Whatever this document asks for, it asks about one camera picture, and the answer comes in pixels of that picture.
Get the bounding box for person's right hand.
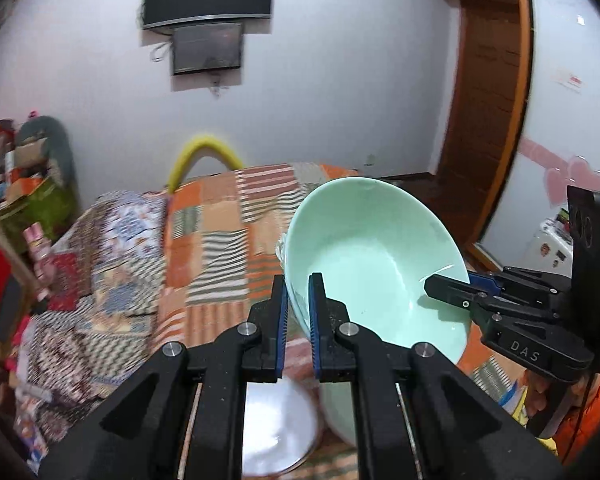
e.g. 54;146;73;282
522;370;600;418

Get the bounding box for patterned quilt blanket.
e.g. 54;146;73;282
12;191;168;470

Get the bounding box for white mini fridge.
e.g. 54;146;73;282
519;208;573;278

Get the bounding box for brown wooden door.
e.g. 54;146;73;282
434;0;531;269

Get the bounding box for mint green bowl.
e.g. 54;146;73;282
283;177;470;362

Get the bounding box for white sliding wardrobe door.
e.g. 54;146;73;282
480;0;600;266

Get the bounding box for green storage box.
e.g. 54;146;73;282
0;178;78;254

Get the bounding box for pink beige bowl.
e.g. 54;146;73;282
320;382;356;448

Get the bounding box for pink rabbit figurine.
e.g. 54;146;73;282
23;222;55;284

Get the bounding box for striped patchwork tablecloth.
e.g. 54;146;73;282
149;160;531;480

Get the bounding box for grey plush toy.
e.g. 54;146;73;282
15;116;78;193

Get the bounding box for white bowl black dots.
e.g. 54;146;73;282
242;377;321;478

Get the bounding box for small black wall monitor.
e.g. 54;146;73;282
171;23;244;76

